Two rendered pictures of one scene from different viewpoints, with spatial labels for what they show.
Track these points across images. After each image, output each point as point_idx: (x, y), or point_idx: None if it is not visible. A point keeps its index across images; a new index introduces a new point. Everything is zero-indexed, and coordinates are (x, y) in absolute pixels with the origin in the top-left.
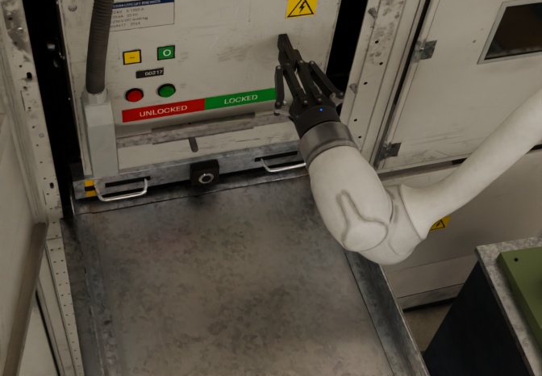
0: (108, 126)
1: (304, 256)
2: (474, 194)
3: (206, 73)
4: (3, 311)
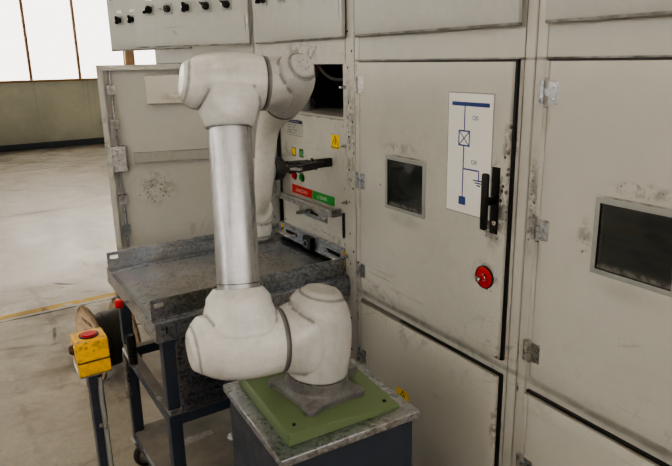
0: None
1: None
2: (255, 188)
3: (311, 172)
4: (206, 221)
